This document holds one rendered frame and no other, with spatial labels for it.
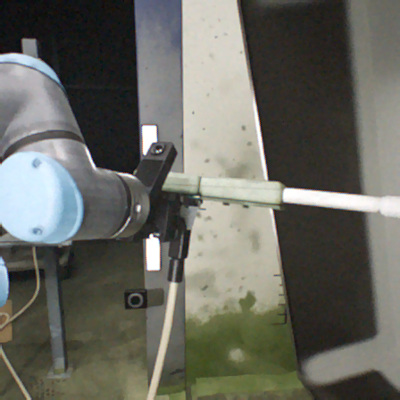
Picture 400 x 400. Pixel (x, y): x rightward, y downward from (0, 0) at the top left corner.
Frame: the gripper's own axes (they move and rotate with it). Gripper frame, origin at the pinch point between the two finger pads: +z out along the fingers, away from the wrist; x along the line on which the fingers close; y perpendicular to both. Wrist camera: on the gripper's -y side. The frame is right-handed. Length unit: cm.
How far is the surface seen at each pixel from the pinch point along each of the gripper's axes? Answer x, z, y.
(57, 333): -100, 71, 75
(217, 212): -24, 79, 3
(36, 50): -103, 41, -57
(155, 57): -48, 52, -55
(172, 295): 0.0, -1.6, 18.7
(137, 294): -52, 67, 44
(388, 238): 41, 58, 4
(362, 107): 29, 44, -32
